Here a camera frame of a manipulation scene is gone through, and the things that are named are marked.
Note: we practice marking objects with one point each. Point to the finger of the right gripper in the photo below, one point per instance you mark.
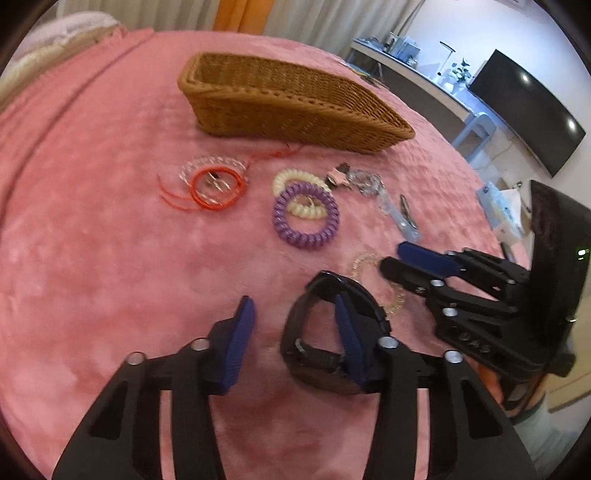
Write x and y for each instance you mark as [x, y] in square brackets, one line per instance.
[473, 266]
[415, 276]

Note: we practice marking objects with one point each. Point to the pink pillow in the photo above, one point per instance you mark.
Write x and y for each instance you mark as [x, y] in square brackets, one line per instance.
[62, 28]

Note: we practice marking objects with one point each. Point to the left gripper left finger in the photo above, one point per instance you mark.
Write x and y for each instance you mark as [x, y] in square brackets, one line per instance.
[119, 436]

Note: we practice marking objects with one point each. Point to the brown wicker basket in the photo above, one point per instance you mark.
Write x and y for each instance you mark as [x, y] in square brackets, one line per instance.
[246, 96]

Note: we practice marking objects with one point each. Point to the items on bed corner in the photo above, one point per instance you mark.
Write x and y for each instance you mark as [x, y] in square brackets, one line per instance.
[368, 78]

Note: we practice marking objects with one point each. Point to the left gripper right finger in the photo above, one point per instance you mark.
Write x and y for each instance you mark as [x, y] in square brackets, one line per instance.
[470, 437]

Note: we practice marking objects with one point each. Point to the pink fleece blanket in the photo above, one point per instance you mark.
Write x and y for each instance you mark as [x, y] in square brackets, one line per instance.
[125, 228]

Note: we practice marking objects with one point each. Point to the black television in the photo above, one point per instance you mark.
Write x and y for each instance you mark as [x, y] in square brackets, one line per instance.
[532, 112]

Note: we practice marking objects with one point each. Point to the white wall desk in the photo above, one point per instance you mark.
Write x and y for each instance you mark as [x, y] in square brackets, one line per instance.
[449, 113]

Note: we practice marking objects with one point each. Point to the orange curtain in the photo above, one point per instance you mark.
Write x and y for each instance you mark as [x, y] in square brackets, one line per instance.
[242, 16]

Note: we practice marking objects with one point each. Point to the black wrist watch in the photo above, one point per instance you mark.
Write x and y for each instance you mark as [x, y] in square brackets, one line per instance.
[330, 338]

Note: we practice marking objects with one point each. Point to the vase with plant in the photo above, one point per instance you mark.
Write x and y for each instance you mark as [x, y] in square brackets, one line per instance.
[460, 75]

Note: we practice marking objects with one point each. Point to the beige curtain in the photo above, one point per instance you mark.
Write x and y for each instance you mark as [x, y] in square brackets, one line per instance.
[330, 25]

